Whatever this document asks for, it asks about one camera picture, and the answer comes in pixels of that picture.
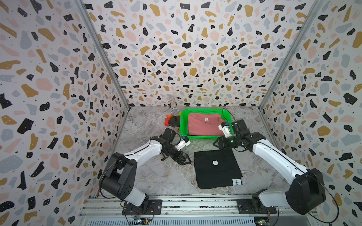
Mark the black t-shirt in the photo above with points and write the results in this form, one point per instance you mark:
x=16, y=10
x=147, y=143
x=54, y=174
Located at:
x=217, y=168

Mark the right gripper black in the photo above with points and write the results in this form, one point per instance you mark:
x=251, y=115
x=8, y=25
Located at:
x=219, y=142

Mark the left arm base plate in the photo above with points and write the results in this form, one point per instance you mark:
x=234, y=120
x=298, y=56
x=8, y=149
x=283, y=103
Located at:
x=141, y=207

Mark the aluminium rail frame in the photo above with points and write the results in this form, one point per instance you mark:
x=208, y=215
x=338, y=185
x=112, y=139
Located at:
x=191, y=210

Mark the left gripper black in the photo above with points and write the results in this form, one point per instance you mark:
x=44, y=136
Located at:
x=181, y=161

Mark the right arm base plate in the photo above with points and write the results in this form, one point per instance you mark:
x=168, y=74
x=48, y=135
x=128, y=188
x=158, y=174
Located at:
x=253, y=206

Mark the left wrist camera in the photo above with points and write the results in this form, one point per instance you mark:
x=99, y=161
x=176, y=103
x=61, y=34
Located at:
x=185, y=141

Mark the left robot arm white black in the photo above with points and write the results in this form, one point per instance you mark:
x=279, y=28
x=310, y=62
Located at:
x=119, y=175

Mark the pink t-shirt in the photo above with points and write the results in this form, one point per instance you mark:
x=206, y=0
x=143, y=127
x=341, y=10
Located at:
x=204, y=124

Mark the black round disc stand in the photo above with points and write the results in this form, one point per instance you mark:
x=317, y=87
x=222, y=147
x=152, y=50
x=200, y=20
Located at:
x=175, y=121

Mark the green plastic basket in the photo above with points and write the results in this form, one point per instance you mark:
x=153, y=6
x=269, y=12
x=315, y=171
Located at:
x=225, y=115

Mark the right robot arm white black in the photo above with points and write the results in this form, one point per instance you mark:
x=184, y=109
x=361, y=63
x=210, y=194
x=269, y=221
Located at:
x=306, y=189

